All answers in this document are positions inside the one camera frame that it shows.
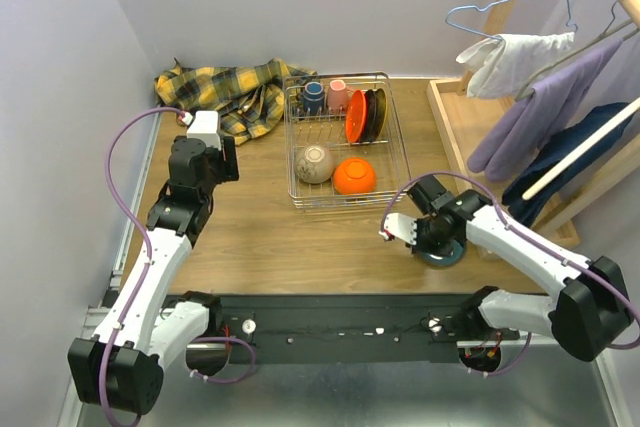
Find teal blue plate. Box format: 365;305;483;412
414;240;466;268

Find orange bowl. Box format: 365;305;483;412
332;157;377;195

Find blue mug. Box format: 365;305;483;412
302;81;325;116

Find wire metal dish rack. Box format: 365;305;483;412
283;71;410;210

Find pink white mug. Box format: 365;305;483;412
326;79;349;115

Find yellow patterned plate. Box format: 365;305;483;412
375;88;387;139

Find orange plate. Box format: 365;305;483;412
345;90;367;144

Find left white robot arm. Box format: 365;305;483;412
67;136;239;425

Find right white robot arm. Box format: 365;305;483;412
385;176;633;362

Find yellow plaid shirt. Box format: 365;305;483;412
154;58;317;145

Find purple garment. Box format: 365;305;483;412
466;39;623;182

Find navy blue garment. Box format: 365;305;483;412
501;101;636;228

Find white cloth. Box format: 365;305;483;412
456;32;575;99

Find right white camera module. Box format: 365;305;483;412
379;213;417;246

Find white camera module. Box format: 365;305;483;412
181;111;222;150
379;213;417;246

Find left white camera module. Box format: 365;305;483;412
181;111;222;150

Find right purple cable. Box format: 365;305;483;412
378;170;640;378

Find purple cable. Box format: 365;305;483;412
97;106;194;427
378;170;640;378

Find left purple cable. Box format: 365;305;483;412
97;106;194;427

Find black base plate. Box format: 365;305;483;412
164;291;521;366

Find aluminium rail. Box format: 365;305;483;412
68;292;613;426

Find grey wire hanger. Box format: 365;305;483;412
514;0;632;102

